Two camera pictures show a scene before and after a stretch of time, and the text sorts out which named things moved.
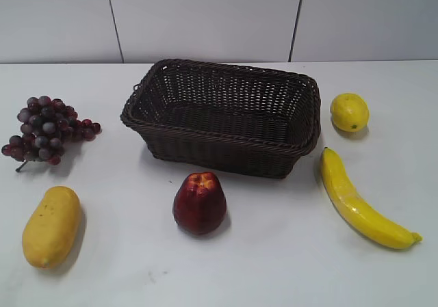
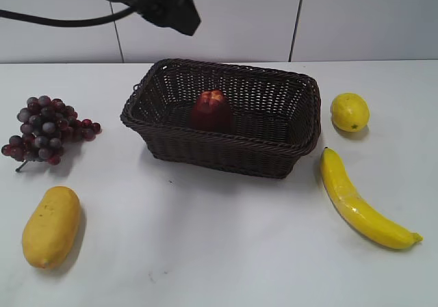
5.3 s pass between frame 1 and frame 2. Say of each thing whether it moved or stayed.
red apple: moved
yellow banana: stayed
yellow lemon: stayed
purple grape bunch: stayed
